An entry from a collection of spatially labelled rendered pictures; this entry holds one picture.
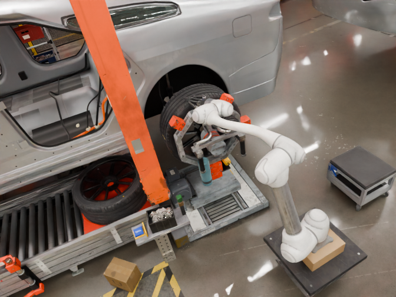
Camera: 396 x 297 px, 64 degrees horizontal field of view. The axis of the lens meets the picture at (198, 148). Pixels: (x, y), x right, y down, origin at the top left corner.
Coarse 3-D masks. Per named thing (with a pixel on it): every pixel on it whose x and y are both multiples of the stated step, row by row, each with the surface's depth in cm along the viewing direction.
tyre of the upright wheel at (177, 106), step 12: (204, 84) 250; (180, 96) 242; (192, 96) 236; (216, 96) 237; (168, 108) 244; (180, 108) 233; (192, 108) 235; (168, 120) 240; (168, 132) 240; (168, 144) 246
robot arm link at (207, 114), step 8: (208, 104) 201; (200, 112) 194; (208, 112) 195; (216, 112) 197; (200, 120) 195; (208, 120) 196; (216, 120) 194; (224, 120) 193; (232, 128) 193; (240, 128) 192; (248, 128) 191; (256, 128) 191; (264, 128) 191; (256, 136) 193; (264, 136) 188; (272, 136) 184; (272, 144) 184
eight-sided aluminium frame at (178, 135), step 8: (192, 112) 230; (184, 120) 233; (192, 120) 230; (184, 128) 232; (176, 136) 236; (176, 144) 243; (232, 144) 261; (224, 152) 266; (184, 160) 250; (192, 160) 253; (216, 160) 265
